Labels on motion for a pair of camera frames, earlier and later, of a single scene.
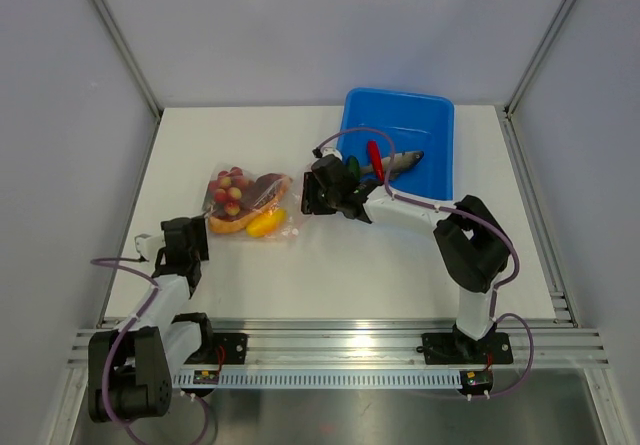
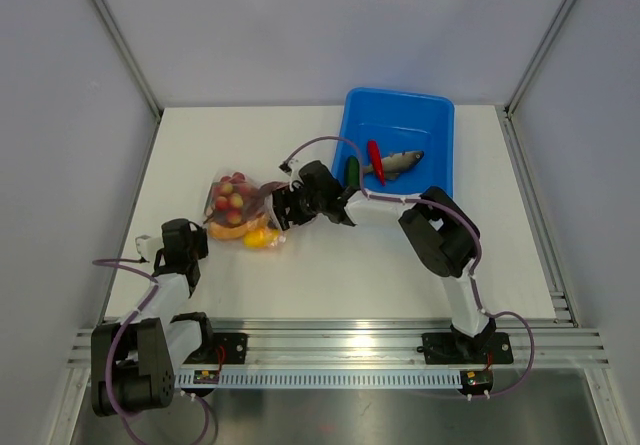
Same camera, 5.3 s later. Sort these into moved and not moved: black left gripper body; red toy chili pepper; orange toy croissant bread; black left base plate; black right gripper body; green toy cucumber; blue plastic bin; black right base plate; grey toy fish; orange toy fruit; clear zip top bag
Moved: black right gripper body; clear zip top bag; orange toy fruit; orange toy croissant bread
Not moved: black left gripper body; red toy chili pepper; black right base plate; black left base plate; grey toy fish; blue plastic bin; green toy cucumber
